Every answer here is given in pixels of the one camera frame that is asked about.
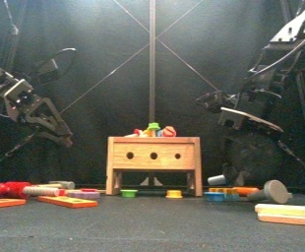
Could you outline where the grey toy nail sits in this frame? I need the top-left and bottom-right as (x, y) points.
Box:
(247, 179), (292, 205)

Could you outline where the red orange striped toy piece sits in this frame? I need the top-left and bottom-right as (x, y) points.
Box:
(161, 125), (180, 138)

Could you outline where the green toy bolt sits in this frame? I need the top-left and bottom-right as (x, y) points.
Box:
(146, 122), (162, 133)

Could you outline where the grey toy hammer head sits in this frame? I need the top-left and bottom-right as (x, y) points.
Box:
(47, 180), (77, 191)

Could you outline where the wooden threaded bolt red head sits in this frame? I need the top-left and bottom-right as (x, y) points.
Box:
(23, 185), (67, 198)

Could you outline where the small grey toy cylinder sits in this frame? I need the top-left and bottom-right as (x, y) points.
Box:
(207, 174), (228, 187)

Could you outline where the red toy mallet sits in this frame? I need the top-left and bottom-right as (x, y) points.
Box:
(0, 180), (34, 200)

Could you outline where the purple toy gear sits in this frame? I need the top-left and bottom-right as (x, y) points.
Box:
(66, 190), (104, 200)

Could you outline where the orange strip with holes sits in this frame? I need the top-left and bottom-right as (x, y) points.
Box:
(37, 195), (101, 210)
(0, 198), (29, 212)

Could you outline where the wooden toy workbench with holes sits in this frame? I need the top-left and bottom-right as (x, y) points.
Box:
(106, 136), (204, 198)

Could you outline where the orange toy gear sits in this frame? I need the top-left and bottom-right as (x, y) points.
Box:
(208, 187), (241, 195)

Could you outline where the orange toy cylinder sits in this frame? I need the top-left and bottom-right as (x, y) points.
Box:
(233, 186), (263, 198)

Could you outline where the teal toy gear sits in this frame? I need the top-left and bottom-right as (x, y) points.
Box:
(224, 193), (243, 202)

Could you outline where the blue toy gear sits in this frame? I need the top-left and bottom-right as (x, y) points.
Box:
(203, 191), (228, 203)

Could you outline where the green toy nut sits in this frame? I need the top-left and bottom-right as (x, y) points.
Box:
(118, 189), (140, 199)

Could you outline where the orange yellow toy nut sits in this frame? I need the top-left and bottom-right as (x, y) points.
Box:
(165, 189), (185, 200)

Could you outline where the pale wooden block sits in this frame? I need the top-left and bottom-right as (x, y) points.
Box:
(255, 203), (305, 220)

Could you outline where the light brown wooden block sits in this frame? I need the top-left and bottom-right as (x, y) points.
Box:
(256, 213), (305, 228)

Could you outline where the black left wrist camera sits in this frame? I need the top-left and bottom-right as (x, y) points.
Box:
(29, 58), (61, 85)

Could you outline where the thin diagonal bracing wire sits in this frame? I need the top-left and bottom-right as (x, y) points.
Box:
(58, 0), (205, 115)
(113, 0), (224, 94)

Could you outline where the vertical metal frame post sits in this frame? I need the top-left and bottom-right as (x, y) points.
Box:
(148, 0), (158, 124)

